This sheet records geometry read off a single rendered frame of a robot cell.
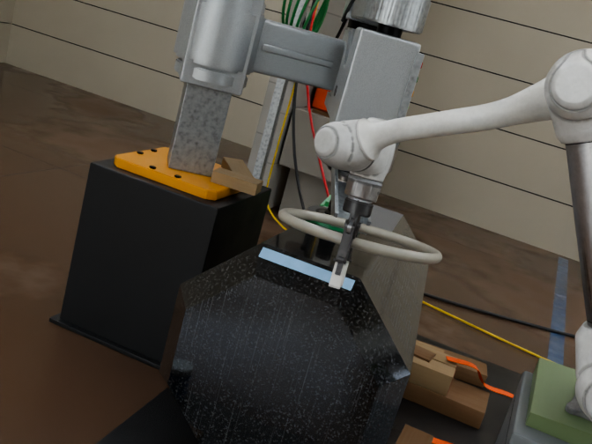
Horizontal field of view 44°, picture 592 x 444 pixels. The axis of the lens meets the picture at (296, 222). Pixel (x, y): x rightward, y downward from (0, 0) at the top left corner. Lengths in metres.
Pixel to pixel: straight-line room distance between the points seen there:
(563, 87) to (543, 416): 0.74
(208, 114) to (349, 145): 1.49
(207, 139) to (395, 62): 0.93
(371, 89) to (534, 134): 5.01
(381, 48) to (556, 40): 5.02
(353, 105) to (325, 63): 0.62
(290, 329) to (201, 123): 1.15
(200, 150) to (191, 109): 0.18
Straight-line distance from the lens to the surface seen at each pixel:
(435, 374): 3.43
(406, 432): 2.98
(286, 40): 3.15
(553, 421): 1.78
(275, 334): 2.31
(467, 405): 3.46
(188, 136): 3.12
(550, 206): 7.60
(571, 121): 1.51
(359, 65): 2.61
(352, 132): 1.71
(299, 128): 5.65
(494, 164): 7.59
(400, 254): 1.93
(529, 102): 1.72
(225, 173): 3.07
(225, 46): 3.00
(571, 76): 1.48
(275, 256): 2.30
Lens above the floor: 1.53
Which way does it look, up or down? 15 degrees down
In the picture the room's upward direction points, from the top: 16 degrees clockwise
